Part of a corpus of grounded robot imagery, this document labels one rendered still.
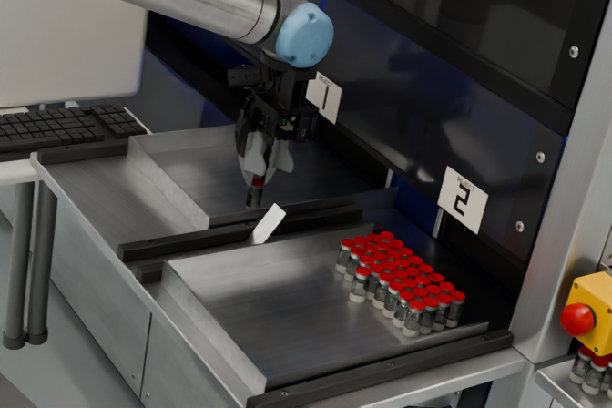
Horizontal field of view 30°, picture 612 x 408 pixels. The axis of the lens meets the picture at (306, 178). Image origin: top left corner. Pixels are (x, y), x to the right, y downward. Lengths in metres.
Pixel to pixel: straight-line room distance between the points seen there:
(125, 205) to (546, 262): 0.61
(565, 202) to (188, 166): 0.64
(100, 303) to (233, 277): 1.15
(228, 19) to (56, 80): 0.85
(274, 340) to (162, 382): 1.03
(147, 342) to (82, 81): 0.63
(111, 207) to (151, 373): 0.87
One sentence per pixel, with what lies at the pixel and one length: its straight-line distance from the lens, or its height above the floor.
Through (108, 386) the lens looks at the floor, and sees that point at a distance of 2.75.
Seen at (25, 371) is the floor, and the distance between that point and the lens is 2.78.
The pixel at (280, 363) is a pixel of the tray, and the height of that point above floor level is 0.88.
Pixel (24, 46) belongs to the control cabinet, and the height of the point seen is 0.92.
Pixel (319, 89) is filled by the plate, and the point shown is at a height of 1.02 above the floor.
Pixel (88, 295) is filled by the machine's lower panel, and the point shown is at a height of 0.18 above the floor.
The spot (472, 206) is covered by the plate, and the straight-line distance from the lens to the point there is 1.54.
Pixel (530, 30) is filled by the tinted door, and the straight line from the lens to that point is 1.45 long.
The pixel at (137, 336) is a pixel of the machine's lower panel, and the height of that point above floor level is 0.23.
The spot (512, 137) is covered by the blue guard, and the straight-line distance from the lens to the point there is 1.48.
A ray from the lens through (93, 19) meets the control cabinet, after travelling 2.10.
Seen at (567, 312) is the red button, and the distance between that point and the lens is 1.40.
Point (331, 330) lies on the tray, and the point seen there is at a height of 0.88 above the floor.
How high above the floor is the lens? 1.70
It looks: 27 degrees down
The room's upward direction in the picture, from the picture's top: 11 degrees clockwise
